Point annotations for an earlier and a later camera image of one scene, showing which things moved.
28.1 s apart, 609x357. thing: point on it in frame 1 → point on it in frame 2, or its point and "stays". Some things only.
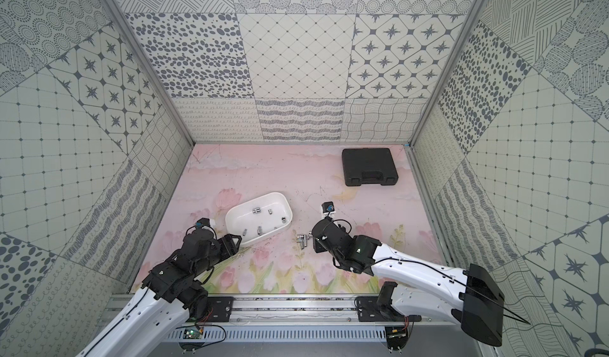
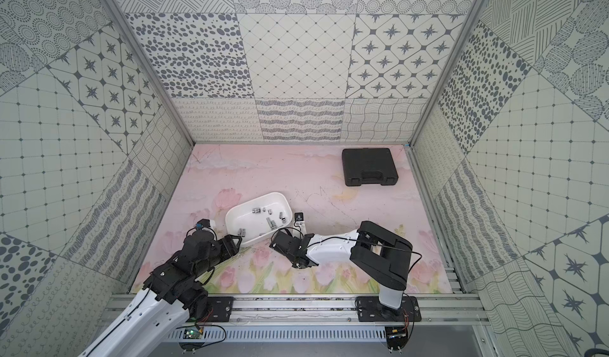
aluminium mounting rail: (305, 309) stays
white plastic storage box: (259, 217) stays
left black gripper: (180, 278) stays
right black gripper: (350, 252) → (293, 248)
